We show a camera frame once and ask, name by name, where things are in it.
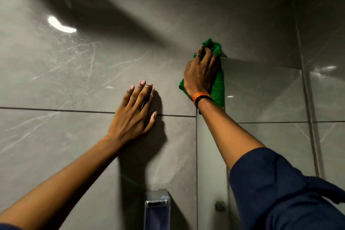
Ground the person's right hand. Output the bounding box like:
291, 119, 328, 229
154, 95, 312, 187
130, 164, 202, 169
183, 46, 219, 97

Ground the person's left hand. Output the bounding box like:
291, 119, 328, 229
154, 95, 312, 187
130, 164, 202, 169
107, 80, 158, 147

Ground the green microfibre cleaning cloth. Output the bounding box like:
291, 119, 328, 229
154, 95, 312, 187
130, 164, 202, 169
178, 38, 226, 109

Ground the person's left forearm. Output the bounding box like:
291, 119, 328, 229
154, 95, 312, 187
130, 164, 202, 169
0, 135, 122, 230

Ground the person's right forearm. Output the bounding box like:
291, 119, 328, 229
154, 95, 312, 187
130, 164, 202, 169
197, 99, 266, 170

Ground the orange wristband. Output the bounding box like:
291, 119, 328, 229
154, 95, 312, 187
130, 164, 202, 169
192, 92, 211, 104

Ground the black wristband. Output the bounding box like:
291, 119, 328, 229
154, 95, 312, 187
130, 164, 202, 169
195, 95, 214, 109

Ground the glass shower partition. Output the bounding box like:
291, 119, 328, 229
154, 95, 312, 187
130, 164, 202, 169
220, 57, 322, 230

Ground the dark blue right sleeve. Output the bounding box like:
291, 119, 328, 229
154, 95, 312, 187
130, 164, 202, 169
229, 147, 345, 230

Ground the chrome wall soap dispenser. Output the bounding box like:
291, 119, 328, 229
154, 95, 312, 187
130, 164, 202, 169
143, 189, 171, 230

